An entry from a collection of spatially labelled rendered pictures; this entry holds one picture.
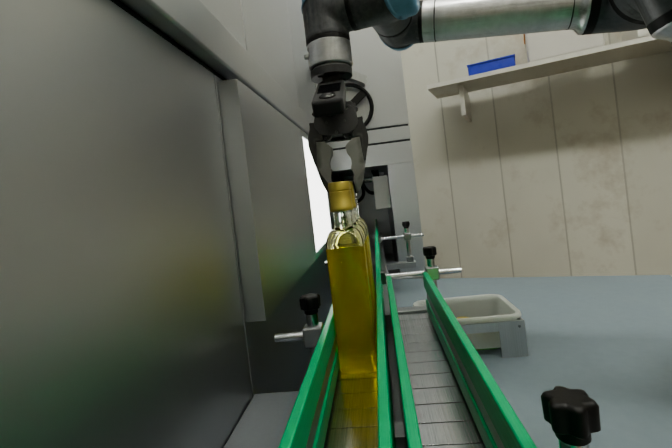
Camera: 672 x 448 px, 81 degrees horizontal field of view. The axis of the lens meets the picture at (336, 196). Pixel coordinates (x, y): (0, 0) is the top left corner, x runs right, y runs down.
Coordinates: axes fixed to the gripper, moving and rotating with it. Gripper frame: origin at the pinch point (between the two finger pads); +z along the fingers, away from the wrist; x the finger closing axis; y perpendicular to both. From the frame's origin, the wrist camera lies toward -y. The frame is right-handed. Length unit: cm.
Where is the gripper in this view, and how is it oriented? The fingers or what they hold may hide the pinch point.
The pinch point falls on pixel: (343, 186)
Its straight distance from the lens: 65.4
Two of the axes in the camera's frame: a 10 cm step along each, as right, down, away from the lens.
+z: 1.1, 9.9, 0.0
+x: -9.9, 1.1, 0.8
